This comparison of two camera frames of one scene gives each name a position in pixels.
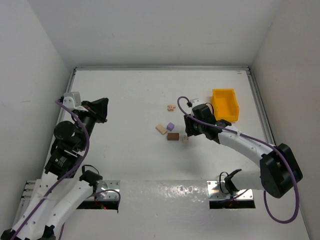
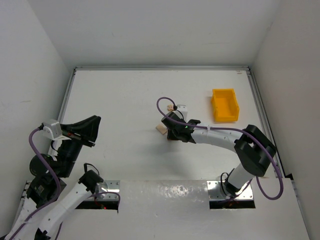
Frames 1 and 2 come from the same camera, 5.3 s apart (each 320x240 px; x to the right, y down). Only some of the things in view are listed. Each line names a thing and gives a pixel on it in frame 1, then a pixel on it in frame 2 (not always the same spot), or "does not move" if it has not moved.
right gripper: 189,127 → 173,134
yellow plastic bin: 225,104 does not move
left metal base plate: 106,190 does not move
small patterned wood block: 171,107 does not move
